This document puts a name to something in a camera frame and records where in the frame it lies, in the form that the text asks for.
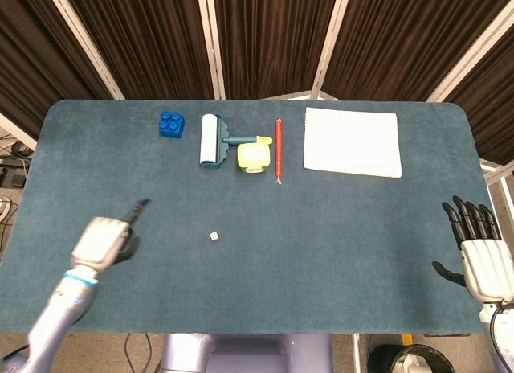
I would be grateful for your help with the white spiral notebook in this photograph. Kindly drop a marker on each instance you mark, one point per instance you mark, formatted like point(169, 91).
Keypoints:
point(351, 144)

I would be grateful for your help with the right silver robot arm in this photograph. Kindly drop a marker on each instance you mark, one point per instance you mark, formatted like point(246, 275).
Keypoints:
point(500, 329)

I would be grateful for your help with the grey robot torso base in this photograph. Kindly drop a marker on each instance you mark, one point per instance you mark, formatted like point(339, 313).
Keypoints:
point(245, 353)

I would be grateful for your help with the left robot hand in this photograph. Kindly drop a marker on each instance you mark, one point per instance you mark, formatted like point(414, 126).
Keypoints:
point(99, 242)

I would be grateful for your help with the blue toy building brick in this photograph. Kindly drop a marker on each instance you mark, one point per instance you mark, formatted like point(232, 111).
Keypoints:
point(172, 124)

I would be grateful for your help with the brown pleated curtain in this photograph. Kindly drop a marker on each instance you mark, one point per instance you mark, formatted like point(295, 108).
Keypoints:
point(265, 39)

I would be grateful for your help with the red pencil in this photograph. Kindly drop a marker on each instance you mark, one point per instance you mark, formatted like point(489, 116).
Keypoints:
point(278, 150)

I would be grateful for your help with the black trash bin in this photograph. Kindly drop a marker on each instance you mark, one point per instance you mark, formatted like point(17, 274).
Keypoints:
point(409, 359)

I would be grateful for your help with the blue felt table mat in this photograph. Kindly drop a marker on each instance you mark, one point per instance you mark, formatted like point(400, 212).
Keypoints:
point(257, 212)

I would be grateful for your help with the teal lint roller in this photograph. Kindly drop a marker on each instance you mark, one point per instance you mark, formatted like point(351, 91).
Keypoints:
point(211, 139)

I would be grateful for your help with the small white die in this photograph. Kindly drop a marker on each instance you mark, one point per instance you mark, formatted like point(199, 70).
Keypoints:
point(214, 236)

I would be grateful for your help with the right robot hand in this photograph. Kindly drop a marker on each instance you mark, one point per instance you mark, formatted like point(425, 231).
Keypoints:
point(484, 264)

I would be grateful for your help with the yellow green tape measure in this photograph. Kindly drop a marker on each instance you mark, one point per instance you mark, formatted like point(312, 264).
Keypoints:
point(252, 156)

